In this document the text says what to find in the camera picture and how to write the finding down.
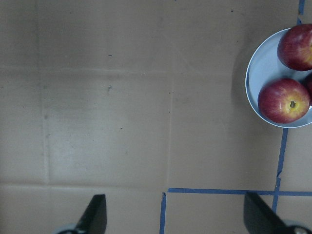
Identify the red apple upper plate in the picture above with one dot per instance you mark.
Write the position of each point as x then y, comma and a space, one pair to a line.
295, 48

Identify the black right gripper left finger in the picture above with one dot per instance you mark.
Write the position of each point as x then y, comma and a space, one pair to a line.
94, 218

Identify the light blue plate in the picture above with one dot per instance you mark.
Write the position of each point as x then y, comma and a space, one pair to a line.
264, 67

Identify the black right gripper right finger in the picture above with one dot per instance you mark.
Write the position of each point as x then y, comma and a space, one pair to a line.
259, 217

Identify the red apple plate edge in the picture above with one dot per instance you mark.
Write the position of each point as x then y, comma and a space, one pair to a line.
308, 84

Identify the red apple lower plate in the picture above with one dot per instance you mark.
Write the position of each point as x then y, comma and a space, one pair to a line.
283, 101

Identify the red apple plate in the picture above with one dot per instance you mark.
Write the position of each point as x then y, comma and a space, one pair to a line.
295, 48
283, 101

